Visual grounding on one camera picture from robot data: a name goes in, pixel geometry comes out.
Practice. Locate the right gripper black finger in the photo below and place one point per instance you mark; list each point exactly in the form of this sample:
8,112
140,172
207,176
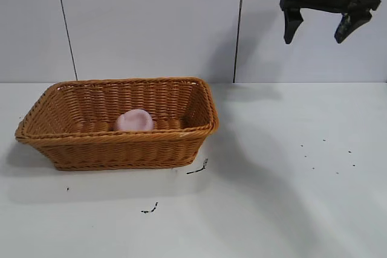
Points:
291,23
352,23

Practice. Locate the pink peach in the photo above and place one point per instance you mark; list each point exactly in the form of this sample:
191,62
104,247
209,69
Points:
134,120

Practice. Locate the brown wicker basket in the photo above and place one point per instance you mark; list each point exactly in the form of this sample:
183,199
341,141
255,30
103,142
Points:
121,149

